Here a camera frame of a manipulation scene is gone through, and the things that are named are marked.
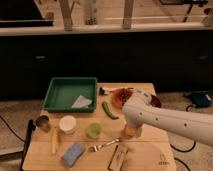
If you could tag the brush with white handle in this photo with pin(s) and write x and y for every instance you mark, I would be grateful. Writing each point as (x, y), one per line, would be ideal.
(107, 90)

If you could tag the metal cup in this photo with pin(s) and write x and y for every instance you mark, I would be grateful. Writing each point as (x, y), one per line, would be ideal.
(42, 122)

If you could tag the white paper sheet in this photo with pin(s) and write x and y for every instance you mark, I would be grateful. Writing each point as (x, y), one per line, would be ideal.
(81, 102)

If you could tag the white paper cup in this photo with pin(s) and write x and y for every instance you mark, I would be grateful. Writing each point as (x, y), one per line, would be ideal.
(67, 124)

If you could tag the blue sponge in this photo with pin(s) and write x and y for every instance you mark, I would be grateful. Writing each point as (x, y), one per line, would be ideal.
(72, 154)

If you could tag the red orange apple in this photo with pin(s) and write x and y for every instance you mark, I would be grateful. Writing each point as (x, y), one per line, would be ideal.
(126, 133)

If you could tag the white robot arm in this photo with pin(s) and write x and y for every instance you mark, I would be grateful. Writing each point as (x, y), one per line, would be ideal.
(139, 110)

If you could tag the silver fork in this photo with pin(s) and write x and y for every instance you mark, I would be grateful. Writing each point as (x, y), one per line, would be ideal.
(98, 147)

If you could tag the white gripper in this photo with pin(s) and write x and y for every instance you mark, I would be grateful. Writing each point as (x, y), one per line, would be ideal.
(136, 132)

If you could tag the dark blue bag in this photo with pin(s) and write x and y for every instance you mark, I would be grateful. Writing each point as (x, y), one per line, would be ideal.
(200, 99)

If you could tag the wooden rectangular block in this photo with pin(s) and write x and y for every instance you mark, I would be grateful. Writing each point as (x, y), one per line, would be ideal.
(118, 158)

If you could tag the dark red bowl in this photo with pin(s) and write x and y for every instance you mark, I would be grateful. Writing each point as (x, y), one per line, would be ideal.
(155, 101)

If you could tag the orange bowl with contents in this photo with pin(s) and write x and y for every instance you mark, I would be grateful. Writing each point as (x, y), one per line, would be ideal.
(120, 96)

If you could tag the small green cup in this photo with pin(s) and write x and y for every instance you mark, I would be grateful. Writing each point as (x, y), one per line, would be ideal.
(94, 130)

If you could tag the green plastic tray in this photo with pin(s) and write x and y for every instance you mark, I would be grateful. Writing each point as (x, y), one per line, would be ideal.
(63, 91)

